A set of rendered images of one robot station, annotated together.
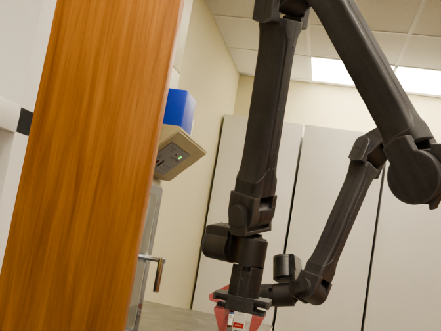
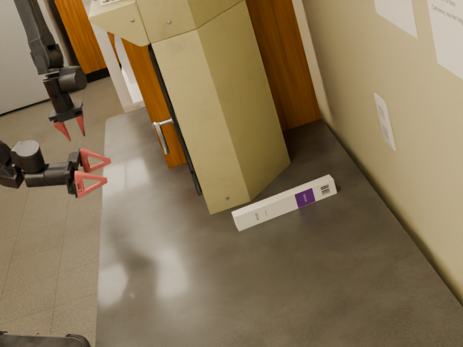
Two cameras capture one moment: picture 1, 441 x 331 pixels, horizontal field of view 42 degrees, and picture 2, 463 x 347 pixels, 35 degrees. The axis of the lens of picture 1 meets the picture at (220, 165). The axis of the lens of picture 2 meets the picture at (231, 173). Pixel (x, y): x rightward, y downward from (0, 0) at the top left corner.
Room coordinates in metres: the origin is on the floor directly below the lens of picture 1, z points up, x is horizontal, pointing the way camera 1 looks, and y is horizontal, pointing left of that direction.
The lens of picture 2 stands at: (3.24, -0.09, 1.82)
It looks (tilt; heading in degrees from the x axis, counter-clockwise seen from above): 25 degrees down; 169
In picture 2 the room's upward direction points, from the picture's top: 18 degrees counter-clockwise
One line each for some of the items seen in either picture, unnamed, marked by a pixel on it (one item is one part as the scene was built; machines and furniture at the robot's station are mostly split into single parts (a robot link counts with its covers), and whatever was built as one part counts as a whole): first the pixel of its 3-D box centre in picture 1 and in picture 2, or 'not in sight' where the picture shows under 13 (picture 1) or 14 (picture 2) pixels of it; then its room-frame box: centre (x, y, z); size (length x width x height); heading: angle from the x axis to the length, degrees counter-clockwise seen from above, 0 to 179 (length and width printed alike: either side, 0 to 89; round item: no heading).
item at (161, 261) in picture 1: (153, 272); (167, 135); (1.53, 0.13, 1.17); 0.05 x 0.03 x 0.10; 79
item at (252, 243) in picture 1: (248, 251); (56, 84); (1.08, -0.08, 1.27); 0.07 x 0.06 x 0.07; 49
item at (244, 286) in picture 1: (245, 285); (62, 103); (1.08, -0.08, 1.21); 0.10 x 0.07 x 0.07; 80
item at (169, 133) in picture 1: (169, 155); (119, 16); (1.42, 0.13, 1.46); 0.32 x 0.11 x 0.10; 169
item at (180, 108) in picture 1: (168, 111); not in sight; (1.35, 0.14, 1.56); 0.10 x 0.10 x 0.09; 79
